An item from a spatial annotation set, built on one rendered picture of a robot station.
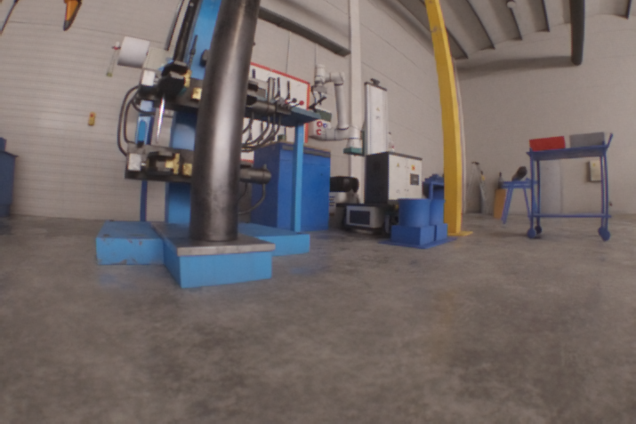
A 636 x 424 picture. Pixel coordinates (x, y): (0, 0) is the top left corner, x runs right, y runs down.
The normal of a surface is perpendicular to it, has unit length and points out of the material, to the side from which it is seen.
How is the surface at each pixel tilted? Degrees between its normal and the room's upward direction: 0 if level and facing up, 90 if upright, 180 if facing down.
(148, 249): 90
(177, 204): 90
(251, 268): 90
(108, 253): 90
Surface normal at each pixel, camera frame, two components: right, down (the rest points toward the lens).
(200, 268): 0.66, -0.03
